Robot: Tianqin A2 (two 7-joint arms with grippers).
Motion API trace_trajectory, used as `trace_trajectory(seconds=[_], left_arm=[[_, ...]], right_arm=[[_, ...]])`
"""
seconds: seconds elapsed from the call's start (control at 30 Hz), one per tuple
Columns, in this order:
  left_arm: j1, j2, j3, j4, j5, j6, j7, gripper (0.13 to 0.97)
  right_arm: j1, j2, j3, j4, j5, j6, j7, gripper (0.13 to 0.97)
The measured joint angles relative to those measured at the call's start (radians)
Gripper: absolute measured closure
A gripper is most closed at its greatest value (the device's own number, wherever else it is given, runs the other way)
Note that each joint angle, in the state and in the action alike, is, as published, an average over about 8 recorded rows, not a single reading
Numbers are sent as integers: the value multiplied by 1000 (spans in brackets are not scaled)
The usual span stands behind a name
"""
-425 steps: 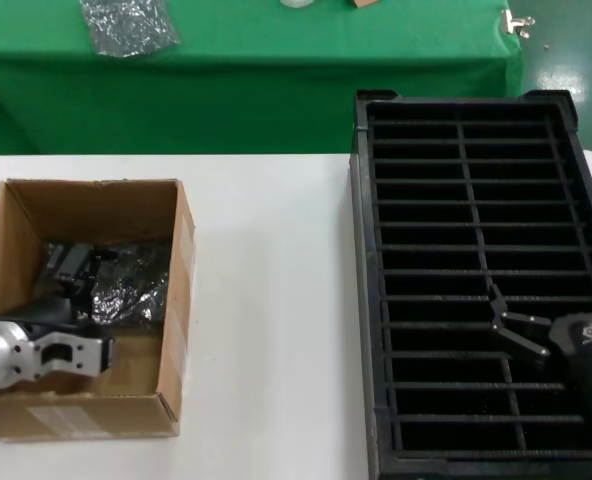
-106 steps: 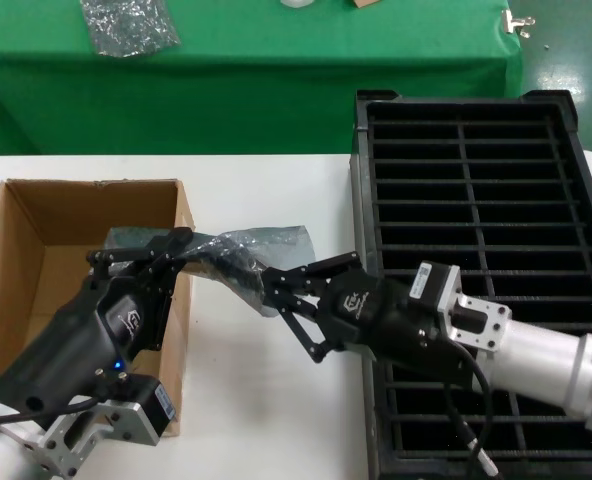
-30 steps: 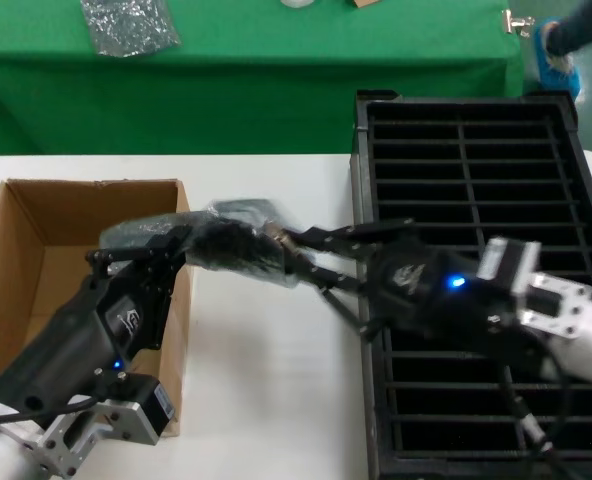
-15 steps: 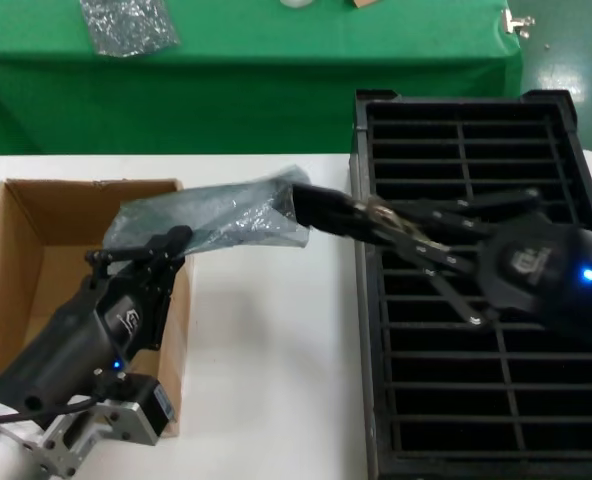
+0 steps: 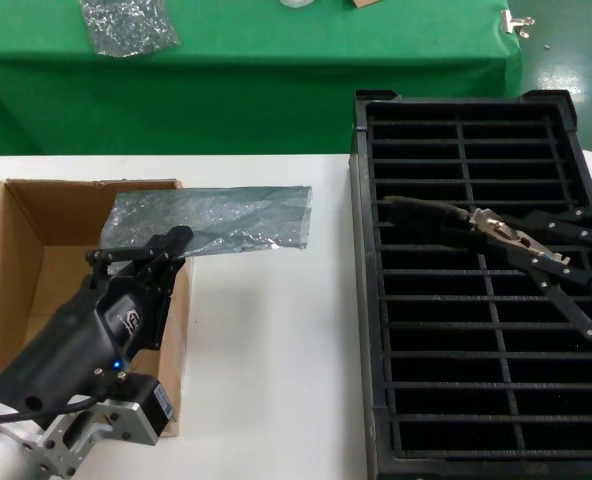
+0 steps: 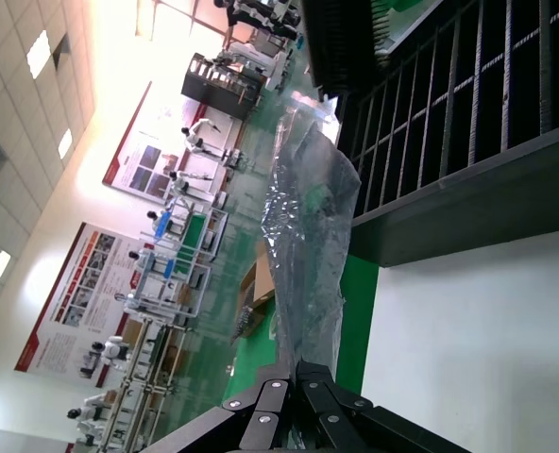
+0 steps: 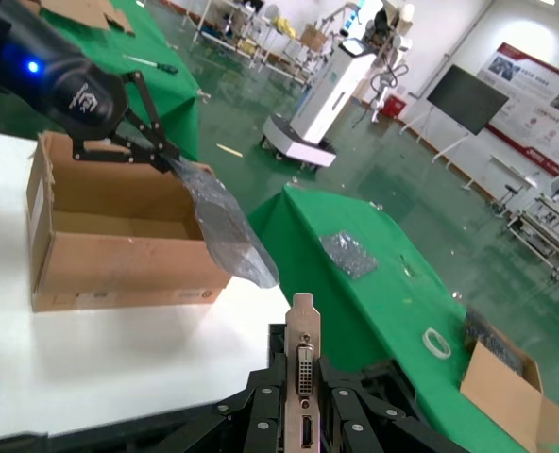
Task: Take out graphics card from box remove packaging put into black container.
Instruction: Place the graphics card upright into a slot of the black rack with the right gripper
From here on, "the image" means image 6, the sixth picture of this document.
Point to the white rack with green cloth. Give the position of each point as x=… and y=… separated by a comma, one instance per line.
x=194, y=240

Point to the wall poster with photo row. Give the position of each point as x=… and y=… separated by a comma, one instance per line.
x=72, y=302

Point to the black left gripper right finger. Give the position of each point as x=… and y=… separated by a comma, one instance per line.
x=336, y=415

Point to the wall poster with dark photos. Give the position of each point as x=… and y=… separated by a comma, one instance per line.
x=133, y=151

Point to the pile of antistatic bags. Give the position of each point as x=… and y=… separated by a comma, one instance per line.
x=244, y=323

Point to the blue plastic bin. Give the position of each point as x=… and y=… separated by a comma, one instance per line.
x=162, y=225

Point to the pipe frame workbench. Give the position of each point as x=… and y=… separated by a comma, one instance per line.
x=157, y=349
x=133, y=415

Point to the grey antistatic bag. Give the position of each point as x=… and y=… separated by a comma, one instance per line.
x=308, y=264

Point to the rectangular ceiling light panel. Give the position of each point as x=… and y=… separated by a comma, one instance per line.
x=0, y=264
x=64, y=144
x=38, y=54

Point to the white black humanoid robot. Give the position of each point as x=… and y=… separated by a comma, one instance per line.
x=157, y=221
x=112, y=349
x=197, y=137
x=185, y=181
x=88, y=413
x=123, y=298
x=139, y=260

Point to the flat-flapped cardboard box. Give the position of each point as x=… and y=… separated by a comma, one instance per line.
x=263, y=278

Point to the black slotted container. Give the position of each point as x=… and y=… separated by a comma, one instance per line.
x=449, y=207

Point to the white frame rack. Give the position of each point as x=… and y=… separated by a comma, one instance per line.
x=166, y=292

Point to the dark display cabinet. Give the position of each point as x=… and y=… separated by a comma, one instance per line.
x=218, y=89

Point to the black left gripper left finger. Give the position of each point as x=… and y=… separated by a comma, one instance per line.
x=256, y=410

